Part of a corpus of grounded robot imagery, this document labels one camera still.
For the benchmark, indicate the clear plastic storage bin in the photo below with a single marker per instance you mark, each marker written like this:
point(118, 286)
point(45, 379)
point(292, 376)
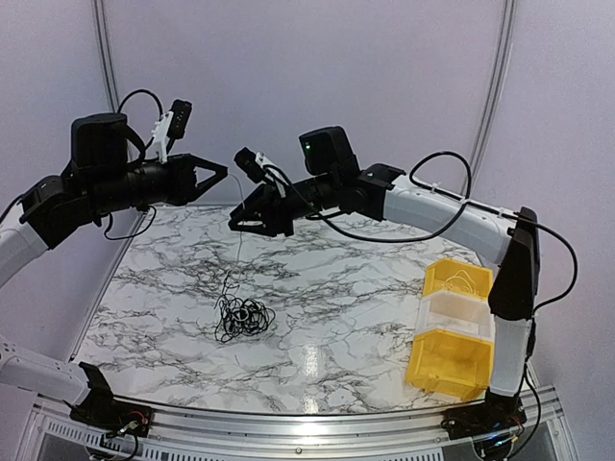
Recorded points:
point(458, 313)

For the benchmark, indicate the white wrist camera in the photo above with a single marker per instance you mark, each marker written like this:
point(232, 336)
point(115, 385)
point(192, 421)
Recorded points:
point(257, 166)
point(169, 128)

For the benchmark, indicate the near yellow storage bin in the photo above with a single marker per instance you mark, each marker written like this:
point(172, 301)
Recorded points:
point(445, 362)

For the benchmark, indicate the aluminium front frame rail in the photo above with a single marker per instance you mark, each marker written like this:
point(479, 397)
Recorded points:
point(177, 433)

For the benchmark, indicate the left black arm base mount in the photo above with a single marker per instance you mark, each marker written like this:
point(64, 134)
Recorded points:
point(114, 415)

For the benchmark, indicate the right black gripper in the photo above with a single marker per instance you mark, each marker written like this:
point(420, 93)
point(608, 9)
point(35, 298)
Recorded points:
point(282, 224)

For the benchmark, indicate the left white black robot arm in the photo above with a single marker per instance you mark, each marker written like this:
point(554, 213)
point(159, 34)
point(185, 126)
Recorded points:
point(110, 169)

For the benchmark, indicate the yellow storage bin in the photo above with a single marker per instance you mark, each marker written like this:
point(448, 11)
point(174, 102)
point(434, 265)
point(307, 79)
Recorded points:
point(458, 277)
point(445, 362)

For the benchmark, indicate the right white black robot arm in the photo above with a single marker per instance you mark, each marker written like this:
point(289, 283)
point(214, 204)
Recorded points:
point(508, 239)

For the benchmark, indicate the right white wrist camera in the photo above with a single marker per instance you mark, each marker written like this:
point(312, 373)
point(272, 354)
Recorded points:
point(257, 166)

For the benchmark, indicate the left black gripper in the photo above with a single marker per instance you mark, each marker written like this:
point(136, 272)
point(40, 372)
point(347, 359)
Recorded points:
point(182, 181)

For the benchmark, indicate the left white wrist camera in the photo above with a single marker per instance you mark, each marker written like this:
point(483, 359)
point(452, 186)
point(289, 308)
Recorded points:
point(169, 128)

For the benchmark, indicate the far yellow storage bin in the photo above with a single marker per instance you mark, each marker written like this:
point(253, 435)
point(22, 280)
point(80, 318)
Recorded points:
point(458, 277)

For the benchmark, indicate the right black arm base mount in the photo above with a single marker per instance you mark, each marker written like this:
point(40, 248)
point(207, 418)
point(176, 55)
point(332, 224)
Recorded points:
point(482, 418)

